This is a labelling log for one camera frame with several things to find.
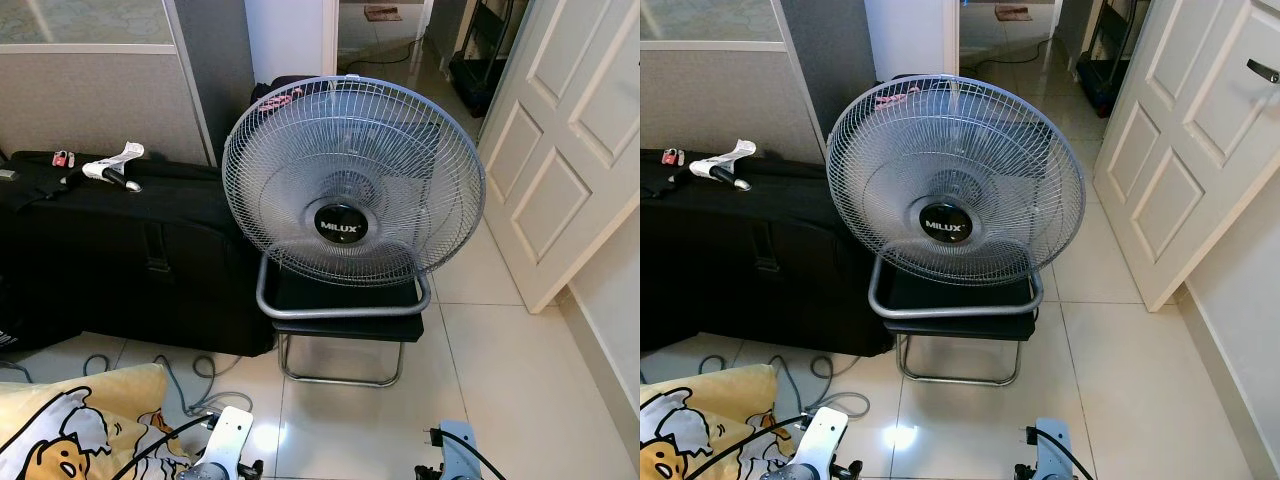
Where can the yellow cartoon egg blanket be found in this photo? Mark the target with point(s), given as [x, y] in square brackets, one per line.
[700, 420]
[60, 420]

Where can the large black fabric suitcase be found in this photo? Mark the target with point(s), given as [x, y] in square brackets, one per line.
[720, 260]
[100, 260]

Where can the grey Milux table fan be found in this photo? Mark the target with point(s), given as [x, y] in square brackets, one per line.
[343, 225]
[946, 226]

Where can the white panelled door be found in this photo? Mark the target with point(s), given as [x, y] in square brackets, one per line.
[1180, 150]
[560, 150]

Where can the small red padlock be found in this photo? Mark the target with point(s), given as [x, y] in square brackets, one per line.
[64, 158]
[673, 157]

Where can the pink cloth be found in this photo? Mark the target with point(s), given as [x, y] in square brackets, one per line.
[280, 100]
[893, 100]

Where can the black metal trolley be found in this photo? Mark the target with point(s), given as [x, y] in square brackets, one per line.
[1100, 85]
[475, 85]

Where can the black bag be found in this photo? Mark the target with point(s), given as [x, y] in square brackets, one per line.
[290, 82]
[900, 82]

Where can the grey partition panel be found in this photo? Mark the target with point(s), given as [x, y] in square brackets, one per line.
[90, 100]
[700, 100]

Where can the red floor cloth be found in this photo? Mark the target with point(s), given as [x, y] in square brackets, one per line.
[1014, 12]
[383, 13]

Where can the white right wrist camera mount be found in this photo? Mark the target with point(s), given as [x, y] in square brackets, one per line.
[1050, 448]
[458, 450]

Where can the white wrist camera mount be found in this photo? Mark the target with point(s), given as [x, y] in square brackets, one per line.
[822, 435]
[228, 435]
[1050, 448]
[458, 450]

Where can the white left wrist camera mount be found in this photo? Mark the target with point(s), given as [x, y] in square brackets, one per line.
[228, 435]
[822, 435]

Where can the black seat metal frame chair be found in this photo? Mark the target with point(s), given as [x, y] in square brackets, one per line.
[340, 300]
[950, 302]

